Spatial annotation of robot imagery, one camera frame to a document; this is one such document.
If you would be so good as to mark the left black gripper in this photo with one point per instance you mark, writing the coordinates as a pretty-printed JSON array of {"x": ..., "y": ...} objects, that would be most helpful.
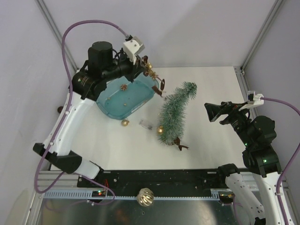
[{"x": 134, "y": 70}]

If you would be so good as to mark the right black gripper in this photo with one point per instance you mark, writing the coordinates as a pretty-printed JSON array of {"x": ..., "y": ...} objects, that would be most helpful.
[{"x": 214, "y": 111}]

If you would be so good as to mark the frosted pine cone ornament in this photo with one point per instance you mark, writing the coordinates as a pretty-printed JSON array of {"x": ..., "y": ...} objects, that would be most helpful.
[{"x": 123, "y": 87}]

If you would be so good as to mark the small frosted christmas tree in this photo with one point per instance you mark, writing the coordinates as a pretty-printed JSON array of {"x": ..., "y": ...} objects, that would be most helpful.
[{"x": 172, "y": 116}]

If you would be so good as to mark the gold glitter ball ornament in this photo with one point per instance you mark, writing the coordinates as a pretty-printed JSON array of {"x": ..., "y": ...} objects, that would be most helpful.
[{"x": 160, "y": 130}]

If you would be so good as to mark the dark brown ball ornament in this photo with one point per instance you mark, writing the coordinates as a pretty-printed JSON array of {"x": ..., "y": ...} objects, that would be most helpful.
[{"x": 59, "y": 109}]

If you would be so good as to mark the gold mirror ball ornament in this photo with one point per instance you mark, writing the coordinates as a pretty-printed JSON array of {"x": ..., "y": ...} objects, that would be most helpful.
[{"x": 145, "y": 197}]

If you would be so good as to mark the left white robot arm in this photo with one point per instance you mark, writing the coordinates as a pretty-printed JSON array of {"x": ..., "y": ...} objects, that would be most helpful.
[{"x": 85, "y": 88}]

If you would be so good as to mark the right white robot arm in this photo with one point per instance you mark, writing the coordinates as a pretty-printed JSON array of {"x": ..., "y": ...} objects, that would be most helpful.
[{"x": 259, "y": 158}]

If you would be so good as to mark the teal plastic bin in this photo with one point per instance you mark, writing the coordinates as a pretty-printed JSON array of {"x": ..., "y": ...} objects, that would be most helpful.
[{"x": 139, "y": 92}]

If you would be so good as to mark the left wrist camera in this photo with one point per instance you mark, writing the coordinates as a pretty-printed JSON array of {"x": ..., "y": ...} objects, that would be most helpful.
[{"x": 132, "y": 47}]

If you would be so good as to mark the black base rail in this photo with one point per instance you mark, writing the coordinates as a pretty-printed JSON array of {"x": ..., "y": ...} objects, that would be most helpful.
[{"x": 166, "y": 183}]

